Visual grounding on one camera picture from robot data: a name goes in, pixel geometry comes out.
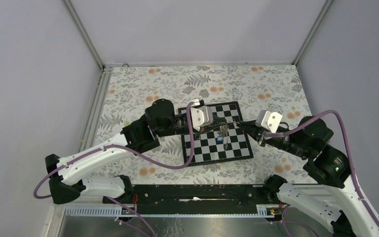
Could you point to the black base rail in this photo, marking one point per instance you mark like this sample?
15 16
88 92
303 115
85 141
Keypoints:
199 199

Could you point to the floral table cloth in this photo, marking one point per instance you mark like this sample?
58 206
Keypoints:
275 88

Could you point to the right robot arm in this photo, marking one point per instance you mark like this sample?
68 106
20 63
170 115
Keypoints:
328 166

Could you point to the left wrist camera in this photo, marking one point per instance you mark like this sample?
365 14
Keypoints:
201 115

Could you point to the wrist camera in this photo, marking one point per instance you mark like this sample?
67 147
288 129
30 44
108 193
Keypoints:
201 115
269 120

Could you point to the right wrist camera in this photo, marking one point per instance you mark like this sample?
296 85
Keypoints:
269 120

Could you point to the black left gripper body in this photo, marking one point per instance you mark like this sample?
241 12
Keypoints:
203 130

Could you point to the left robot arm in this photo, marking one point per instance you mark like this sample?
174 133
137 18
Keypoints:
70 177

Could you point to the black white chessboard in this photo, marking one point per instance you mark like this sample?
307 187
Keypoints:
206 148

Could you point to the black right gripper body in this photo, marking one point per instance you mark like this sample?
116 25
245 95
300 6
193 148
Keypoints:
261 139

